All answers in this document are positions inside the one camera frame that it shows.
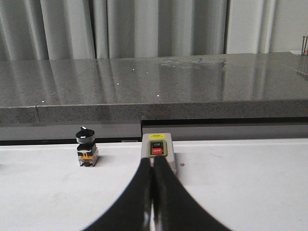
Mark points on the grey on-off switch box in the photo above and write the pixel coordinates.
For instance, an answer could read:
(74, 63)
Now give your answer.
(158, 144)

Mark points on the grey granite counter slab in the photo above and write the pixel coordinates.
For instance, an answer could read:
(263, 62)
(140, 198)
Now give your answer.
(205, 97)

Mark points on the thin metal rods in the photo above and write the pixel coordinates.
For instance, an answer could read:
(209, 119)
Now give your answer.
(304, 54)

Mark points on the black rotary selector switch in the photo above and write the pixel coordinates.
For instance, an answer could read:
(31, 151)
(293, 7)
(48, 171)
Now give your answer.
(87, 151)

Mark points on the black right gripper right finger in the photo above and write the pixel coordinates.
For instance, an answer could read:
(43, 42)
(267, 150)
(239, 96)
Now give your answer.
(174, 208)

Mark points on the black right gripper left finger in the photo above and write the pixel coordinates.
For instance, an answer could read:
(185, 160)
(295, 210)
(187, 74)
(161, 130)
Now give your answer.
(132, 210)

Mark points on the grey pleated curtain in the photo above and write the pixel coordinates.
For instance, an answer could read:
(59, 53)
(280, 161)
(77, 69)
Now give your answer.
(86, 29)

